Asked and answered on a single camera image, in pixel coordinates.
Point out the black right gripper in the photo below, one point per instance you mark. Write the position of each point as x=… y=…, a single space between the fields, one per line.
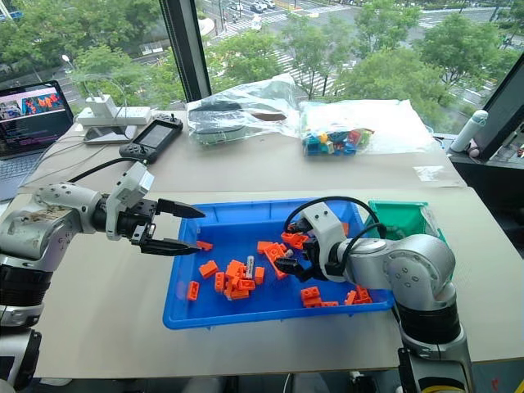
x=314 y=256

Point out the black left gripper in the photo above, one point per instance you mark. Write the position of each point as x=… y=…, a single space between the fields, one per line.
x=137 y=219

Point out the silver battery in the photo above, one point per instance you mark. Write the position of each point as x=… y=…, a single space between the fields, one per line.
x=250 y=267
x=289 y=253

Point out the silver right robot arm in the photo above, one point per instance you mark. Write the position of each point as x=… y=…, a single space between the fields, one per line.
x=417 y=262

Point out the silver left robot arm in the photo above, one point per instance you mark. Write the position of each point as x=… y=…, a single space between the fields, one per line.
x=41 y=221

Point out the blue plastic bin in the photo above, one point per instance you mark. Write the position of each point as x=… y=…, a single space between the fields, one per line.
x=229 y=311

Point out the green plastic bin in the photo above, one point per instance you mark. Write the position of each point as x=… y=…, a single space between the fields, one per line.
x=403 y=215

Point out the orange toy brick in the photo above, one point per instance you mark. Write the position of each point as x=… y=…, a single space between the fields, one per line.
x=192 y=290
x=204 y=245
x=268 y=247
x=219 y=281
x=276 y=262
x=240 y=294
x=346 y=229
x=235 y=268
x=363 y=295
x=230 y=288
x=329 y=304
x=209 y=269
x=350 y=297
x=259 y=275
x=294 y=239
x=245 y=284
x=310 y=295

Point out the black handheld game controller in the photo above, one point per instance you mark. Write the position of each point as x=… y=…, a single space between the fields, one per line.
x=153 y=137

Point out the clear bag of colourful bricks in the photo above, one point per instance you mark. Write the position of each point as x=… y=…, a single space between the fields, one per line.
x=340 y=139

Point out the white power strip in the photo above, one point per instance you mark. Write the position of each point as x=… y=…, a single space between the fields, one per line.
x=131 y=115

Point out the clear bag with dark items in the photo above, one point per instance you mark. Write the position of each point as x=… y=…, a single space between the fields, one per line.
x=237 y=118

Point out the white charger plug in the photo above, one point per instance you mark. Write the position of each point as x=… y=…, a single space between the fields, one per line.
x=99 y=105

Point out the open laptop computer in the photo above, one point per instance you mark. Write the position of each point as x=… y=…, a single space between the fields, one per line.
x=28 y=123

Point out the white water bottle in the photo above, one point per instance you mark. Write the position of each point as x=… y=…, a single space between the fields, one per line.
x=468 y=131

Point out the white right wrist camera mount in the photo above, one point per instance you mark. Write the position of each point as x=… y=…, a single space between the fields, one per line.
x=327 y=229

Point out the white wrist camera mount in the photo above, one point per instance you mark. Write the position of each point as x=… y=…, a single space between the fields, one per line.
x=133 y=182
x=327 y=229

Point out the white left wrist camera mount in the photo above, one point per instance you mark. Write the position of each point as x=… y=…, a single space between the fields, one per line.
x=133 y=182

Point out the black window frame pillar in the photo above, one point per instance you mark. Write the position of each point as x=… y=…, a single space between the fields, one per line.
x=184 y=49

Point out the black slanted window frame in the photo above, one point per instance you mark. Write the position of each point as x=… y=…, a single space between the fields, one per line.
x=505 y=106

